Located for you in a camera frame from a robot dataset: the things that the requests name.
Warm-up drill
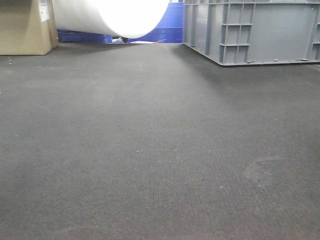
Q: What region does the black textured table mat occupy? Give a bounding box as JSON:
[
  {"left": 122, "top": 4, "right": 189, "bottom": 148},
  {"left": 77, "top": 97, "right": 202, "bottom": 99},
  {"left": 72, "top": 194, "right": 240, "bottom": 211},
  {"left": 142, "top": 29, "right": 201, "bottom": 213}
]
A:
[{"left": 0, "top": 43, "right": 320, "bottom": 240}]

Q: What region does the blue plastic bin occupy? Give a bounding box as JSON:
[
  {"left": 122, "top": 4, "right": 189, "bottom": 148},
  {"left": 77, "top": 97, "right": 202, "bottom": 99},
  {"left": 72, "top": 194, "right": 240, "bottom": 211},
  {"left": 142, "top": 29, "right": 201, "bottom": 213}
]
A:
[{"left": 57, "top": 2, "right": 184, "bottom": 44}]

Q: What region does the white foam roll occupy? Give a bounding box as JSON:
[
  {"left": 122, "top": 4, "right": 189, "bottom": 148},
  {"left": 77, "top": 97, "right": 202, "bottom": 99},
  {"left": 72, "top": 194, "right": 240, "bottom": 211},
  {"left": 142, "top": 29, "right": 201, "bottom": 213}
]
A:
[{"left": 52, "top": 0, "right": 170, "bottom": 39}]

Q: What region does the grey plastic crate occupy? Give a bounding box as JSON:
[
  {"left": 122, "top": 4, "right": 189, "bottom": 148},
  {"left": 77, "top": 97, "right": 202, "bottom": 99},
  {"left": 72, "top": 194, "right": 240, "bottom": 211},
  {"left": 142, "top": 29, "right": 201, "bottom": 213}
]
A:
[{"left": 183, "top": 0, "right": 320, "bottom": 66}]

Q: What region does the brown cardboard box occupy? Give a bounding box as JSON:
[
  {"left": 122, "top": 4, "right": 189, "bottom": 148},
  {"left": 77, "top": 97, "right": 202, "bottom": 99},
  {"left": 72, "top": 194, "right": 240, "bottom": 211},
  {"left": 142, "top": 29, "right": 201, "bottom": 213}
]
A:
[{"left": 0, "top": 0, "right": 58, "bottom": 56}]

